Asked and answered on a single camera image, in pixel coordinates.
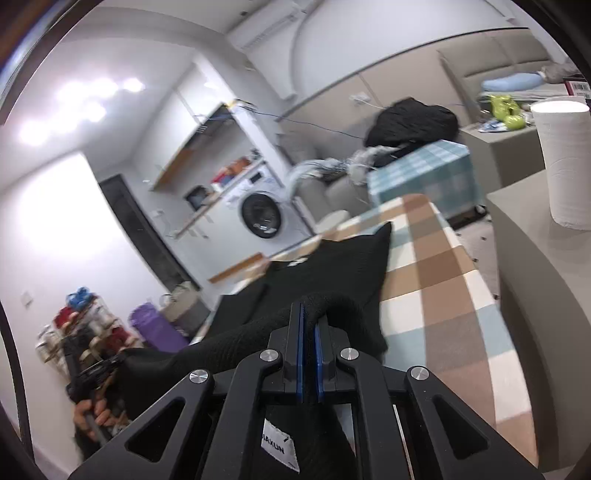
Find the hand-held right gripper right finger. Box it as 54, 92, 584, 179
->
314, 318, 546, 480

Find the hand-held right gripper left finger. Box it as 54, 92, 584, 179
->
69, 302, 308, 480

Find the black knit garment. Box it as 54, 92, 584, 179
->
111, 222, 393, 480

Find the heap of light clothes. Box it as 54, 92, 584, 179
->
344, 145, 398, 185

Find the person's left hand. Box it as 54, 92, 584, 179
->
73, 398, 118, 435

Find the cluttered shelf rack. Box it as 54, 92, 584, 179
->
37, 286, 144, 374

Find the purple bin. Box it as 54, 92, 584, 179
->
129, 304, 190, 354

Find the white round stool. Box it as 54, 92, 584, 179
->
316, 210, 352, 234

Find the brown blue checked blanket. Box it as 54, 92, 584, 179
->
203, 194, 539, 467

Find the white washing machine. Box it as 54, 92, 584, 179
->
225, 164, 315, 252

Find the grey sofa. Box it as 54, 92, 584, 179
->
291, 175, 370, 232

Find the dark door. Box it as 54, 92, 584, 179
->
99, 174, 201, 291

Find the wooden countertop cabinet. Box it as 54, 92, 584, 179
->
175, 182, 243, 241

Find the white blue cloth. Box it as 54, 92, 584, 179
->
286, 159, 342, 204

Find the teal checked cloth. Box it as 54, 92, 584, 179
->
367, 138, 481, 222

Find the grey side table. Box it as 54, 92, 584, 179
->
486, 168, 591, 480

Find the black puffy jacket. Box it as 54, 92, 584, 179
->
365, 98, 459, 153

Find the grey nightstand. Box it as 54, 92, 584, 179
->
462, 122, 546, 195

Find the yellow-green cloth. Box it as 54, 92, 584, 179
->
489, 95, 525, 130

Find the white paper towel roll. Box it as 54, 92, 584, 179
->
530, 98, 591, 230

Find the white air conditioner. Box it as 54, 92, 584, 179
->
228, 0, 315, 51

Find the light blue pillow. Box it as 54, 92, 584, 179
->
480, 74, 543, 93

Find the beige bed headboard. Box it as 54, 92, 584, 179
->
438, 32, 578, 125

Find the grey pillow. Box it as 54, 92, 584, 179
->
540, 62, 583, 84

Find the thin black wall cable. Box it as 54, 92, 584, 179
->
240, 102, 370, 140

